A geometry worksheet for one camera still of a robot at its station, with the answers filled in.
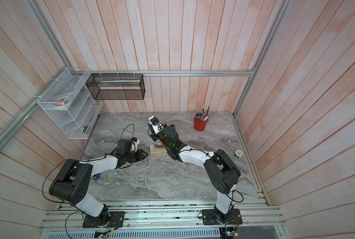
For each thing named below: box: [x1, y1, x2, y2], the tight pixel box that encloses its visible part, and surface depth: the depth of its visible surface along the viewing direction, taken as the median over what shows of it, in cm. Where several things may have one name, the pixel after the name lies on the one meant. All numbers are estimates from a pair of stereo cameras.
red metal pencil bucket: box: [193, 117, 209, 132], surface depth 113 cm
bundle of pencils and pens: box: [194, 105, 210, 122], surface depth 100 cm
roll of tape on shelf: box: [51, 95, 73, 109], surface depth 75 cm
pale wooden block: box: [149, 143, 168, 157], surface depth 97 cm
